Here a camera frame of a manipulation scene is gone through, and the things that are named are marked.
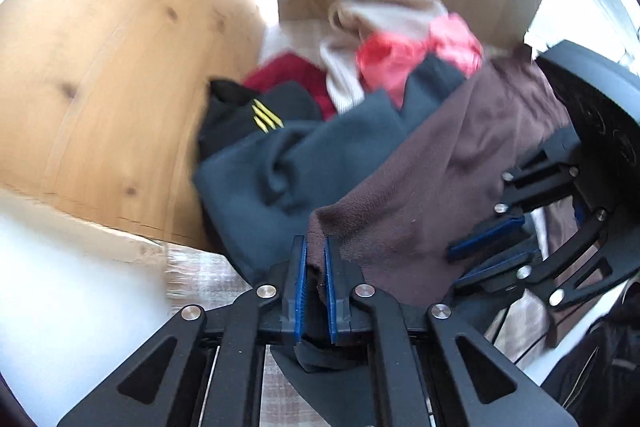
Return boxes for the black cable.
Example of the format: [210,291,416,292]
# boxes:
[487,302,552,360]

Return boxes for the pine wooden headboard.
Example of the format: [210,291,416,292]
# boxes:
[0,0,269,253]

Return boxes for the beige knit sweater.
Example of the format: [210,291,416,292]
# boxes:
[320,0,449,116]

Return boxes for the pink garment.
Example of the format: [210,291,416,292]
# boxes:
[356,14,484,108]

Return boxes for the brown fleece sweater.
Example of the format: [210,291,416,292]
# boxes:
[307,47,581,349]

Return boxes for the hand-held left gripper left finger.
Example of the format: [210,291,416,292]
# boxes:
[57,234,307,427]

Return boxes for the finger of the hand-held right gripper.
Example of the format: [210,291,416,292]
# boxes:
[445,126,583,264]
[452,206,628,313]

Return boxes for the person's black jacket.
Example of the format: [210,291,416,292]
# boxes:
[542,282,640,427]

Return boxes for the dark grey garment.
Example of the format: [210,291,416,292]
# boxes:
[192,54,468,427]

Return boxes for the black garment yellow stripes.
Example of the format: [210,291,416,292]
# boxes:
[197,78,321,164]

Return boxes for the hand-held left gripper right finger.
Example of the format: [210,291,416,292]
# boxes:
[323,237,576,427]

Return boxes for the red garment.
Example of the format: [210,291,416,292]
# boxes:
[243,54,337,121]

